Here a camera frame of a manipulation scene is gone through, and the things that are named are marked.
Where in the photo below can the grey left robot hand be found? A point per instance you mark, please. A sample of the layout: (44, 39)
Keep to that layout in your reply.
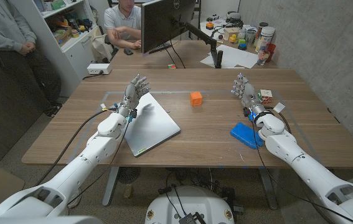
(131, 93)

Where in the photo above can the black computer mouse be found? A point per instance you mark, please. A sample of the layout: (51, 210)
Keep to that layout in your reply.
(128, 51)

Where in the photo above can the orange and black object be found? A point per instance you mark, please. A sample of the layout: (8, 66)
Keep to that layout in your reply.
(209, 25)

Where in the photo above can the small wooden box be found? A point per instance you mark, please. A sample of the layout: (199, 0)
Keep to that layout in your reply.
(230, 33)

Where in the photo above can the black computer monitor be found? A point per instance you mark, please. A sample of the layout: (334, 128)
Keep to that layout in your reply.
(163, 23)

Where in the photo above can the orange block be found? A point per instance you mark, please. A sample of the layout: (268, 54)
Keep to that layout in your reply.
(196, 98)

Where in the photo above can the white tag on table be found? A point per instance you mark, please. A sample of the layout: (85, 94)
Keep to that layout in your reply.
(279, 107)

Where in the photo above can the white paper sheets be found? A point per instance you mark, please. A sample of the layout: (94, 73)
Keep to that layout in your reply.
(230, 57)

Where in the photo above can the black keyboard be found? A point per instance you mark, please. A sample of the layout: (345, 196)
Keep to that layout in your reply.
(160, 47)

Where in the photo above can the yellow rubber duck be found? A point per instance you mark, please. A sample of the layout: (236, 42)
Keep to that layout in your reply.
(233, 39)

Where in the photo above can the white shelving cabinet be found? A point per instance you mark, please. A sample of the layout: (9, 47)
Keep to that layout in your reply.
(67, 37)

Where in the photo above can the white power strip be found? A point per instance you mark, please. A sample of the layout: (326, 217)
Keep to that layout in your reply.
(99, 68)

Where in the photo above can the dark lidded canister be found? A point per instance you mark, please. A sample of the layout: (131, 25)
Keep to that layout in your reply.
(259, 32)

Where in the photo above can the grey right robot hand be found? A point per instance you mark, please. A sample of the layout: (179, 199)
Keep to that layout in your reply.
(246, 92)

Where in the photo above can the red cup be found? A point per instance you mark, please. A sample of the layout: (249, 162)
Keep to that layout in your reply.
(270, 51)

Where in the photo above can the standing person in grey hoodie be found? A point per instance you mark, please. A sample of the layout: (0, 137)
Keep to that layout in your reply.
(14, 46)

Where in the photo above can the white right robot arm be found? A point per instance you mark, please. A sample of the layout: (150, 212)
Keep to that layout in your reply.
(307, 165)

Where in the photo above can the small Rubik's cube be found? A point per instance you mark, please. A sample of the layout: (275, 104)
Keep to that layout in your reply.
(172, 66)

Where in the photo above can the seated person in white shirt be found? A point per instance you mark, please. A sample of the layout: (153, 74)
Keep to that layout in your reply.
(123, 23)

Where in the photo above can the clear glass jar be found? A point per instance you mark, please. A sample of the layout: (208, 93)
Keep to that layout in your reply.
(261, 57)

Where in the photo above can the silver closed laptop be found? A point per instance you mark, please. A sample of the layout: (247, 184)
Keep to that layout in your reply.
(154, 124)

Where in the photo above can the white robot torso base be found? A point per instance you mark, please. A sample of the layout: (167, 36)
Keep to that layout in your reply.
(189, 207)

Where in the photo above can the white lidded jar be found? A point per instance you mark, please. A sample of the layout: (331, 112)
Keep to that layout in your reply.
(265, 38)

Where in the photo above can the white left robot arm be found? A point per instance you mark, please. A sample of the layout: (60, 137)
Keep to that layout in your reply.
(79, 165)

